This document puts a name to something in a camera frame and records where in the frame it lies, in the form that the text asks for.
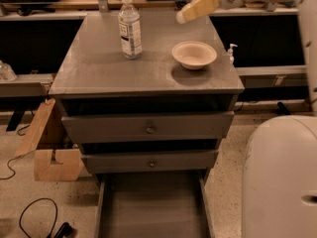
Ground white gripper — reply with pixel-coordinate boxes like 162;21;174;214
176;0;244;24

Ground clear plastic water bottle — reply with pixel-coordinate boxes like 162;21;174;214
118;0;142;60

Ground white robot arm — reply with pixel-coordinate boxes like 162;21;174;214
176;0;317;238

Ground small pump dispenser bottle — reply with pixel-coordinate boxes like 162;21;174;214
227;44;237;64

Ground grey drawer cabinet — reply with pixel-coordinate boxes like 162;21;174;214
48;10;246;183

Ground grey top drawer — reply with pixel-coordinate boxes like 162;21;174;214
61;111;234;144

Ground grey middle drawer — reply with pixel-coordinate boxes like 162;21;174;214
82;150;218;174

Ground grey open bottom drawer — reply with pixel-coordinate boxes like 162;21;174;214
94;171;215;238

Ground white paper bowl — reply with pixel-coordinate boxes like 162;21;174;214
171;41;217;70

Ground black table leg base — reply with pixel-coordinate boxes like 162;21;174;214
276;101;291;115

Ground notched wooden block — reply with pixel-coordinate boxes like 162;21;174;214
34;149;83;181

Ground clear plastic container left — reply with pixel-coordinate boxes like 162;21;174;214
0;60;17;81

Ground wooden board leaning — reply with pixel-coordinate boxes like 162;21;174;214
15;99;55;157

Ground black floor cable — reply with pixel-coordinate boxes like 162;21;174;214
18;197;73;238

